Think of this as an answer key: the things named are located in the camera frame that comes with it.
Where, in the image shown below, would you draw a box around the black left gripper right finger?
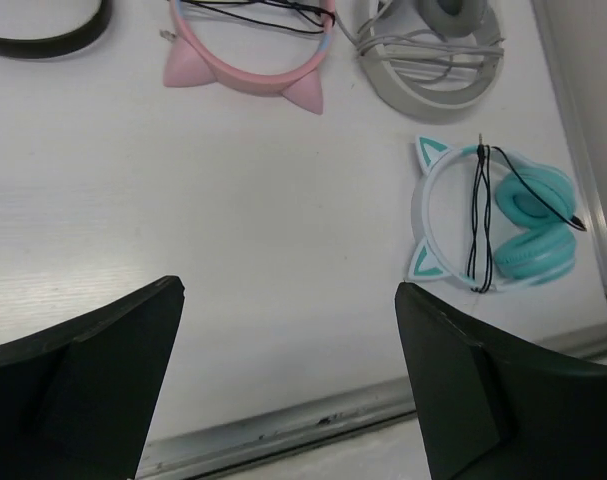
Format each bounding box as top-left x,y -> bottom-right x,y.
395,283 -> 607,479

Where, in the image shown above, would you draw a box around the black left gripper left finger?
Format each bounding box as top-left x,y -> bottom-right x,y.
0,276 -> 185,479

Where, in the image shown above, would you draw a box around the pink blue cat-ear headphones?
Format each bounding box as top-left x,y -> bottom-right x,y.
158,0 -> 338,117

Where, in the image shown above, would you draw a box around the black headphones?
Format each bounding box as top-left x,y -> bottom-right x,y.
0,0 -> 113,60

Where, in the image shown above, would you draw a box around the black headphone cable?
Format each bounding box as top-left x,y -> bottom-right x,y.
463,131 -> 588,294

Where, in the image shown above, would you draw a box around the teal white cat-ear headphones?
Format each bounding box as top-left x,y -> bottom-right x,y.
405,135 -> 586,294

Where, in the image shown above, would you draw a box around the grey white headphones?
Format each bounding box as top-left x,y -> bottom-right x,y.
336,0 -> 505,123

